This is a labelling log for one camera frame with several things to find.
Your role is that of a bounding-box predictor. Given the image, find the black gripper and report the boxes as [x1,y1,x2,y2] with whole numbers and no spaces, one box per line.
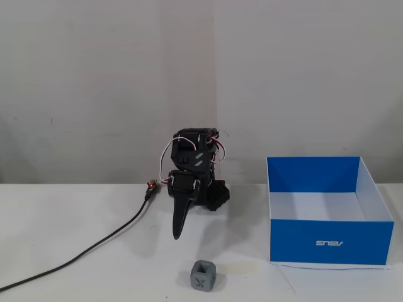
[166,169,202,241]

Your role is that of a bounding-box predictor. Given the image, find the gray 3D-printed block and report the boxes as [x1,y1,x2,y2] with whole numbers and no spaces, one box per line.
[190,259,217,289]

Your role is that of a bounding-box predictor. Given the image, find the blue and white cardboard box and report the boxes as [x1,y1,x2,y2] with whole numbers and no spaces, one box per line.
[266,155,395,266]

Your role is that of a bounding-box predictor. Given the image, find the controller board with red LED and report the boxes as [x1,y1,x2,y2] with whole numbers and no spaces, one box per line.
[145,178,162,194]

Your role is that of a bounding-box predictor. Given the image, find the black power cable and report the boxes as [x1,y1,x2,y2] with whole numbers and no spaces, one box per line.
[0,191,151,292]

